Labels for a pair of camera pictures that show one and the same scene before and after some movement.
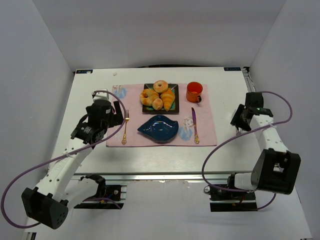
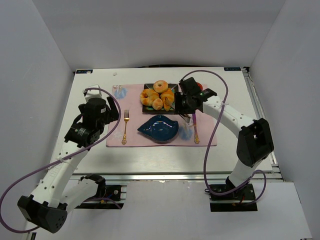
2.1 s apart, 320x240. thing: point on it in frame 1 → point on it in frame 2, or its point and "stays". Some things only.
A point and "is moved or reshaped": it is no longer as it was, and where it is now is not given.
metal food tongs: (239, 130) is moved or reshaped
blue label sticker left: (84, 71) stays
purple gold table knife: (196, 139) stays
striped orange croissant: (168, 97) stays
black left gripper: (117, 113) stays
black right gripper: (239, 120) → (180, 104)
